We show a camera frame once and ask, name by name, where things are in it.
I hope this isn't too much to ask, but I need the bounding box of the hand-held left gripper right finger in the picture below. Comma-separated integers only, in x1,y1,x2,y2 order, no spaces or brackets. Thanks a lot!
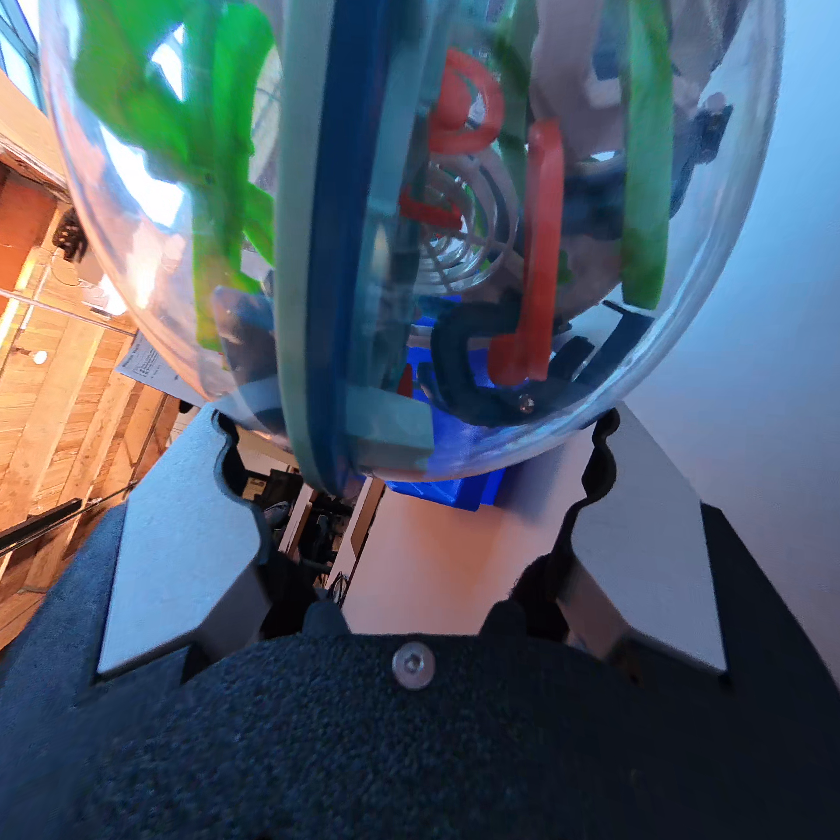
554,406,729,676

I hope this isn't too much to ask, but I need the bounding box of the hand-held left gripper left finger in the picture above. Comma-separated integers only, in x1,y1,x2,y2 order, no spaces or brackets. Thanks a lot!
97,402,273,677

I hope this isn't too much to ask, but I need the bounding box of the clear plastic maze ball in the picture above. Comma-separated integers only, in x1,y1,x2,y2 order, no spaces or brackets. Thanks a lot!
36,0,787,496

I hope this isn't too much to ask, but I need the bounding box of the white paper notice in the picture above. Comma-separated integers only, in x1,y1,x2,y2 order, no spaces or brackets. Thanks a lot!
115,331,201,408

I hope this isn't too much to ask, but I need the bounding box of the blue plastic bin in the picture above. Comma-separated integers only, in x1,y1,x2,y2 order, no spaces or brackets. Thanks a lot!
384,469,508,513

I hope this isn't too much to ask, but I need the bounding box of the black ceiling spotlight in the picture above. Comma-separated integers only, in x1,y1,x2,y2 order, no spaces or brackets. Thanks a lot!
51,209,89,263

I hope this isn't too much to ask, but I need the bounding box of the black metal rail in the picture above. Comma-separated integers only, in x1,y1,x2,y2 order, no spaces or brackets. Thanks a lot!
0,497,85,555

